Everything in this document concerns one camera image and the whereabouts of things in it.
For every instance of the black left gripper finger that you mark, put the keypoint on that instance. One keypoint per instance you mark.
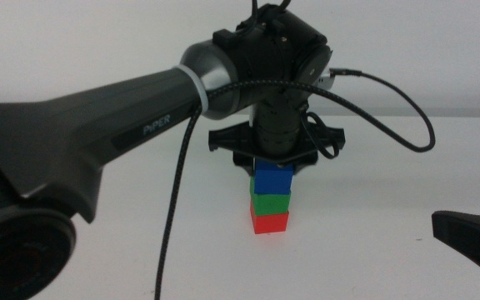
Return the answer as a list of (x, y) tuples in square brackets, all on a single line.
[(300, 166), (248, 166)]

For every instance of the blue cube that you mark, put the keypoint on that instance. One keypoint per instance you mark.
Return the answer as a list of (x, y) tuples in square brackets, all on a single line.
[(273, 181)]

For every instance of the green cube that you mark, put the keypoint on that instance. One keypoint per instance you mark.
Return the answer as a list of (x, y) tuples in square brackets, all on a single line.
[(271, 204)]

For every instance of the red cube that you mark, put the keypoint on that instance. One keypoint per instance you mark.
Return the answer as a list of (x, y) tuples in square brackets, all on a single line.
[(269, 223)]

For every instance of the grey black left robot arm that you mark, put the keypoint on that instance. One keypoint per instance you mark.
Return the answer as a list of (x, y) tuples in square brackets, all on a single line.
[(77, 125)]

